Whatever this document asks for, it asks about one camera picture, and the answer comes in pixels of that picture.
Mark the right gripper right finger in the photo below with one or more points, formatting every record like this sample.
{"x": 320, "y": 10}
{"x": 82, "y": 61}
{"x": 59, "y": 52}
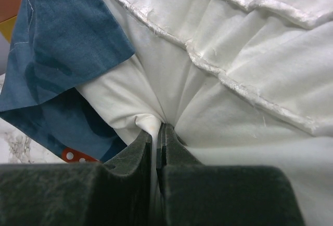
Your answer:
{"x": 198, "y": 194}

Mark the white pillow with red logo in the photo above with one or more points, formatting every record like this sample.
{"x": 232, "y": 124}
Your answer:
{"x": 243, "y": 82}

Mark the blue lettered pillowcase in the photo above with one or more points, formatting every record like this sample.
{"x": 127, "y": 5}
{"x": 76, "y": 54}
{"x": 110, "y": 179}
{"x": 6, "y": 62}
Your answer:
{"x": 56, "y": 46}

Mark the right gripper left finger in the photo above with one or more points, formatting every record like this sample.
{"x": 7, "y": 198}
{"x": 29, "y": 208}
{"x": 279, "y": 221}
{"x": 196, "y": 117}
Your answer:
{"x": 112, "y": 193}

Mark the cream cylinder with orange lid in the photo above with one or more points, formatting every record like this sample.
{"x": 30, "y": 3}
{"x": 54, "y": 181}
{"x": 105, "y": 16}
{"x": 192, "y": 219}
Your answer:
{"x": 9, "y": 11}

